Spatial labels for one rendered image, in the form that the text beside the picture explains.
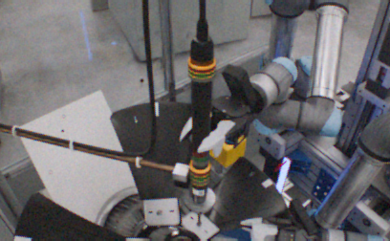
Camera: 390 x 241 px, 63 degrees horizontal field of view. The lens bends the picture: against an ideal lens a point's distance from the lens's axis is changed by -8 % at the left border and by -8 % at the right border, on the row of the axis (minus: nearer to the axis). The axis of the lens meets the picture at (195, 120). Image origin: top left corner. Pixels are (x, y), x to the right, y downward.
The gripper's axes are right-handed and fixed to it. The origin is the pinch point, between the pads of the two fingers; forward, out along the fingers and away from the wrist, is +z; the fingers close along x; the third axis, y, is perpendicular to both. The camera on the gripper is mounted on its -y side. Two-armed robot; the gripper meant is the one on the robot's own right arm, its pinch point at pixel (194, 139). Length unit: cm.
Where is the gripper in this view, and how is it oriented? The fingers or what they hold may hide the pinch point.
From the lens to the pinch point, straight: 62.1
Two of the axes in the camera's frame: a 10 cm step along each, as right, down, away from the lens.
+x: -7.6, -4.3, 4.8
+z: -6.5, 5.0, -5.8
